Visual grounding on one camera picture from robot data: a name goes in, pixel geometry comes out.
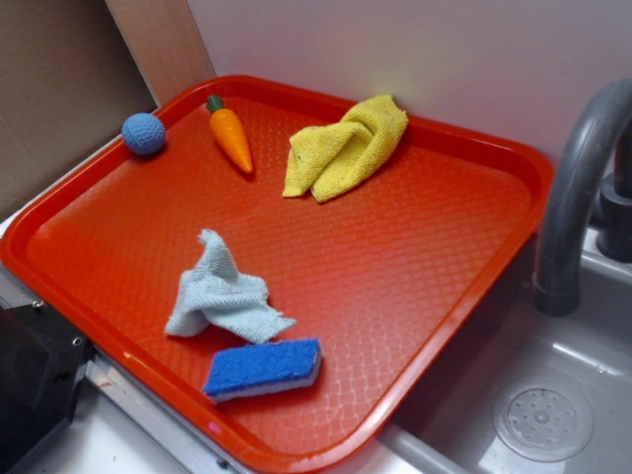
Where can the blue dimpled ball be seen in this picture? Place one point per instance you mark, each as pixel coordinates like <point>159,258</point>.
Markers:
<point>143,134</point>

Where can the red plastic tray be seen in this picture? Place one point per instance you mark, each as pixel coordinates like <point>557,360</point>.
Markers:
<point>382,276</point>

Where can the yellow microfiber cloth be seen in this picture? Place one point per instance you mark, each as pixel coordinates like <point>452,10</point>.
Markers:
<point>329,160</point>

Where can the light blue cloth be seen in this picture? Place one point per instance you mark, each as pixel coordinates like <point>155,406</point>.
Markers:
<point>215,293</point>

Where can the orange toy carrot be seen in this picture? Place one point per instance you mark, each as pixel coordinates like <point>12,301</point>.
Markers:
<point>229,133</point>

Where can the blue and white sponge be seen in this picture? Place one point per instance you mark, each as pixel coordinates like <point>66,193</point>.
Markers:
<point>263,369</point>

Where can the grey toy sink basin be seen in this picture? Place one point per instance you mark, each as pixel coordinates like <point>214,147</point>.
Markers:
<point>446,423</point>

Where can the grey sink faucet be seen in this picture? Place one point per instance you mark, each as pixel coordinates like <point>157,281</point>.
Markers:
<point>595,167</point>

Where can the round sink drain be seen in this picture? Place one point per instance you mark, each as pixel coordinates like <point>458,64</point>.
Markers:
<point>542,419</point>

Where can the brown cardboard panel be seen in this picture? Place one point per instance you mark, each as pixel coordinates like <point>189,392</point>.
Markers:
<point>71,71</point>

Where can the black box at left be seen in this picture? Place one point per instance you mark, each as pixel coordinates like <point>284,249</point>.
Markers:
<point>43,362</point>

